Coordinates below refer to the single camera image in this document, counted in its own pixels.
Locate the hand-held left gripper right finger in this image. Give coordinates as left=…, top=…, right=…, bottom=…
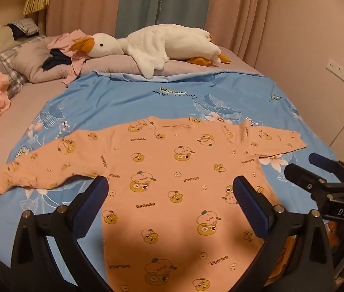
left=233, top=176, right=335, bottom=292

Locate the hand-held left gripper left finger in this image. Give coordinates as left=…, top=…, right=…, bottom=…
left=10, top=175, right=114, bottom=292

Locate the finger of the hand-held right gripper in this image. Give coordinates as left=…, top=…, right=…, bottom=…
left=284, top=164, right=332, bottom=202
left=309, top=153, right=344, bottom=178

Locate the orange duck print shirt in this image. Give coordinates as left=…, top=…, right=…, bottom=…
left=0, top=116, right=308, bottom=292

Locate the blue floral blanket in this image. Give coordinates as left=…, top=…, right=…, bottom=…
left=0, top=69, right=343, bottom=292

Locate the navy garment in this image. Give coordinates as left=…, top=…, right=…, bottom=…
left=42, top=49, right=75, bottom=71

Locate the pink garment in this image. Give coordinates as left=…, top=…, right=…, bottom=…
left=47, top=30, right=93, bottom=86

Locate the plaid pillow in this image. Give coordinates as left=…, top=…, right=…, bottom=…
left=0, top=50, right=29, bottom=98

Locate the white plush goose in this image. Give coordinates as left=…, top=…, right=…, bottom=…
left=70, top=26, right=232, bottom=80

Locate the pink curtain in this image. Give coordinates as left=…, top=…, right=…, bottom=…
left=46, top=0, right=124, bottom=38
left=205, top=0, right=271, bottom=51

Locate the small plaid cloth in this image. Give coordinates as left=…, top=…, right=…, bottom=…
left=8, top=18, right=40, bottom=38

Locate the grey blue curtain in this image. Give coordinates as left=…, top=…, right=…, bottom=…
left=115, top=0, right=215, bottom=41

